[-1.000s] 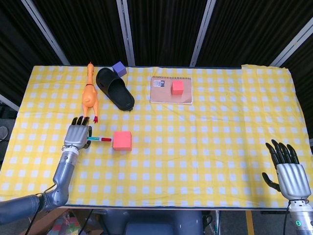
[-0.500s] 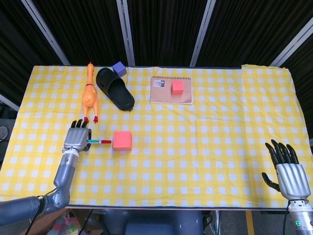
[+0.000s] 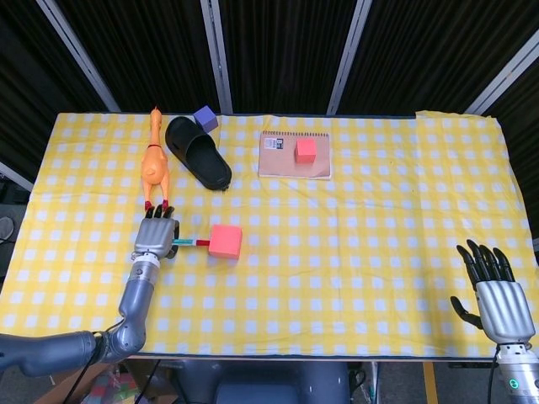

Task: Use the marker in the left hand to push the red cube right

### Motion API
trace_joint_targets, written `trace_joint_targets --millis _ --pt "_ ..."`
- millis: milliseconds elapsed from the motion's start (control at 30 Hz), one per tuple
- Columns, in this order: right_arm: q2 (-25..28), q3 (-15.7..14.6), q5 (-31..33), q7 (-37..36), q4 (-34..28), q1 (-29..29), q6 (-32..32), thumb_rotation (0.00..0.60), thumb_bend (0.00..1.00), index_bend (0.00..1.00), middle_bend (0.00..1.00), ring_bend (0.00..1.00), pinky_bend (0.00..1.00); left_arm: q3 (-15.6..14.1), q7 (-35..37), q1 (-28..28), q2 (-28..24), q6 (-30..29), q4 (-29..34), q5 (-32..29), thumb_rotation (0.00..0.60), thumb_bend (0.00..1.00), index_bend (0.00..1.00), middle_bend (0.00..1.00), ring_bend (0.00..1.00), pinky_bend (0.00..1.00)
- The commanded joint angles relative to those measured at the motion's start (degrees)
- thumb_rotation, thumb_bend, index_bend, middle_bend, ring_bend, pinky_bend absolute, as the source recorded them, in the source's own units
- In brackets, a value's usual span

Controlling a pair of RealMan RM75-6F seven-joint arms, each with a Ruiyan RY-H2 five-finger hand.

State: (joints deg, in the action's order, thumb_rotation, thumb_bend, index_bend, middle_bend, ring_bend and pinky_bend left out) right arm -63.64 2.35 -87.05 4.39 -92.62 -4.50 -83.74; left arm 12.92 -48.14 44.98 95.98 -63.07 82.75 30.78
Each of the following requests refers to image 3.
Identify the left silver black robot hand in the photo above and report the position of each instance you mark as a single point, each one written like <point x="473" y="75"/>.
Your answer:
<point x="153" y="237"/>

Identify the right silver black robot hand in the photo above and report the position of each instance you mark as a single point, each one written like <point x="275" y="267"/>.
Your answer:
<point x="503" y="307"/>

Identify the white marker red cap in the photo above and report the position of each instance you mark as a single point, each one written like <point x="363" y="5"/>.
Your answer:
<point x="185" y="242"/>

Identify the large red cube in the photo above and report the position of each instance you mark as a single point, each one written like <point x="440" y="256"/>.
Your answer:
<point x="225" y="242"/>

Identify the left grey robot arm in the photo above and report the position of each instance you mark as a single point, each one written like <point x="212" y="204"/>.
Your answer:
<point x="135" y="303"/>

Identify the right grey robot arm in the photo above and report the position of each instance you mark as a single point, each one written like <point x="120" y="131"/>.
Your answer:
<point x="518" y="374"/>

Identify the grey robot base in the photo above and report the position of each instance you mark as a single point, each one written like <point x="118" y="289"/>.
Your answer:
<point x="278" y="383"/>

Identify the orange rubber chicken toy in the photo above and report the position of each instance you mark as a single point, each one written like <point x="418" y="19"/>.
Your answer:
<point x="153" y="166"/>

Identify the yellow checkered tablecloth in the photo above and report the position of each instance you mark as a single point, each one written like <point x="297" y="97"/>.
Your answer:
<point x="337" y="252"/>

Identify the black rubber slipper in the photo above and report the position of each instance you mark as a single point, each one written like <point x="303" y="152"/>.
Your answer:
<point x="202" y="160"/>

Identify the purple cube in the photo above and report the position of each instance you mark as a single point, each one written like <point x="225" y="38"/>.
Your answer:
<point x="206" y="120"/>

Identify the brown spiral notebook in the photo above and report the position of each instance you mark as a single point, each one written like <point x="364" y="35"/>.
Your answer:
<point x="278" y="164"/>

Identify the small red cube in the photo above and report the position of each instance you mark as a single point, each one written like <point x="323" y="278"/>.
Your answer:
<point x="305" y="152"/>

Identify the white aluminium frame rail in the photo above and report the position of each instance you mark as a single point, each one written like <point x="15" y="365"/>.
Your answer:
<point x="14" y="176"/>

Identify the white aluminium frame post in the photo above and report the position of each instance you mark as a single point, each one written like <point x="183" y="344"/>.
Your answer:
<point x="80" y="63"/>
<point x="217" y="54"/>
<point x="501" y="76"/>
<point x="349" y="59"/>

